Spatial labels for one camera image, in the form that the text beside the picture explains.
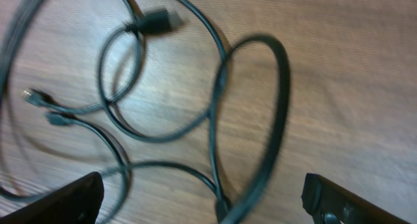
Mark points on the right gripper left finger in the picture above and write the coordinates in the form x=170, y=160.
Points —
x=78, y=202

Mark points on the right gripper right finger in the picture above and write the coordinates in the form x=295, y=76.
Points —
x=327, y=202

